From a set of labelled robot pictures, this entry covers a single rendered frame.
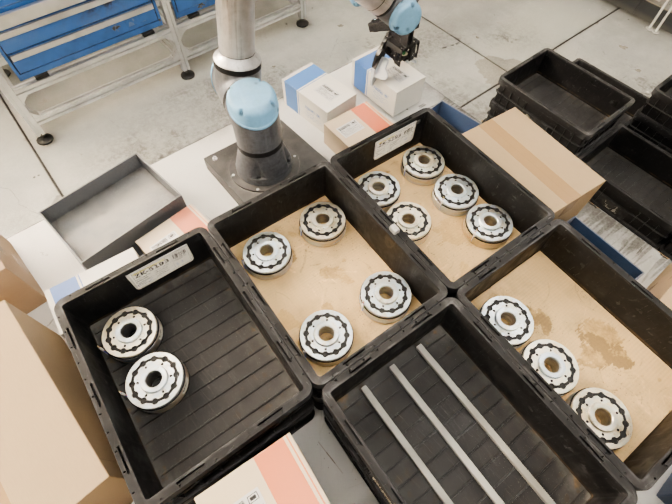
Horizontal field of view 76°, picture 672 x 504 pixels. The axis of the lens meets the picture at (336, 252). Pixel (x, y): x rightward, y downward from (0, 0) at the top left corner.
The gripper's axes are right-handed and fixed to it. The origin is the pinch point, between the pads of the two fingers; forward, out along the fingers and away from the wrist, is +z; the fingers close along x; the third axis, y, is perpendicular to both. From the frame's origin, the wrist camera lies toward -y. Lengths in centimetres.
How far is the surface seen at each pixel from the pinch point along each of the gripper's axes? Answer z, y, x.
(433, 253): -6, 56, -38
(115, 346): -8, 34, -101
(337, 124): -0.1, 7.2, -25.9
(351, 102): 0.5, 2.2, -16.5
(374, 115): -0.1, 10.9, -15.2
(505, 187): -14, 56, -19
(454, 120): 4.1, 24.2, 5.9
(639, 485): -16, 105, -49
